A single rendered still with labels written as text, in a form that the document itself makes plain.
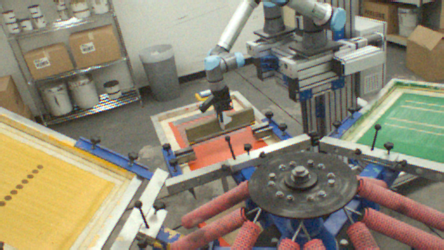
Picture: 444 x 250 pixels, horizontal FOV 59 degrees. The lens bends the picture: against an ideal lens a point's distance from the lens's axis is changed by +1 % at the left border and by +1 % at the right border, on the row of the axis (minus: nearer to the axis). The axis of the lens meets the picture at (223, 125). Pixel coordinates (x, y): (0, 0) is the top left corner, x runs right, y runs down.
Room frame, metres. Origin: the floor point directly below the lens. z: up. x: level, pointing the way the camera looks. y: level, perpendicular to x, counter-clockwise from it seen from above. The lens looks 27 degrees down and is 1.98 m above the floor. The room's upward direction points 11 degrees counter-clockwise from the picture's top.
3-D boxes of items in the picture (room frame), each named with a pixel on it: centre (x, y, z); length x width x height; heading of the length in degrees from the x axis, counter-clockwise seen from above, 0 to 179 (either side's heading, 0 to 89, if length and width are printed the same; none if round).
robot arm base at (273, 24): (2.64, -0.47, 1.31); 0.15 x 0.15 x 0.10
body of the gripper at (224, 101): (1.71, -0.01, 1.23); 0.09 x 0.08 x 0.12; 104
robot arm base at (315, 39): (2.16, -0.60, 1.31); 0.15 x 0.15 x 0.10
